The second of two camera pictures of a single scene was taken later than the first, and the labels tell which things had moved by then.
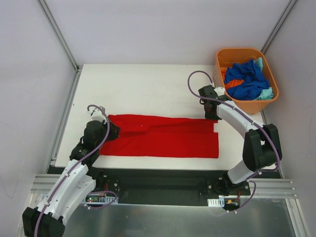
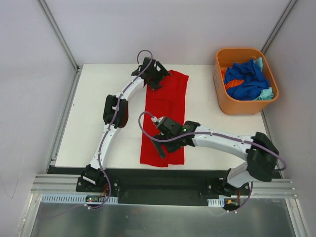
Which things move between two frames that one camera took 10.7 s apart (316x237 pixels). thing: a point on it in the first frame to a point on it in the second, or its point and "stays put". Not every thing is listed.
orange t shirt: [230, 83] stays put
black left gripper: [111, 129] to [156, 74]
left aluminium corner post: [61, 37] stays put
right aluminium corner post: [280, 24] stays put
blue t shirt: [254, 83] stays put
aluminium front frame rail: [44, 183] stays put
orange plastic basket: [225, 57] stays put
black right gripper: [209, 113] to [164, 142]
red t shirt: [148, 136] to [170, 100]
